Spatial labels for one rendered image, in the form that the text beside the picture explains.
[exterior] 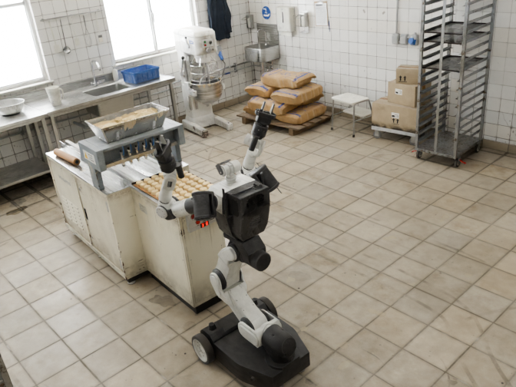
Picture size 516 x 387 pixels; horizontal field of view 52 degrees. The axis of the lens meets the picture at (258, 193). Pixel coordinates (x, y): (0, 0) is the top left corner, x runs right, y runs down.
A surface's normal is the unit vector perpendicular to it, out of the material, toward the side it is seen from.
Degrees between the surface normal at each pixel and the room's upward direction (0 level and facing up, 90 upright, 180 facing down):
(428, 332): 0
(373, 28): 90
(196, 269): 90
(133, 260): 90
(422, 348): 0
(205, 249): 90
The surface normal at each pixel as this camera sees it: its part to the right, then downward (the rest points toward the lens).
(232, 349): -0.08, -0.90
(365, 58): -0.73, 0.36
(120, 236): 0.63, 0.29
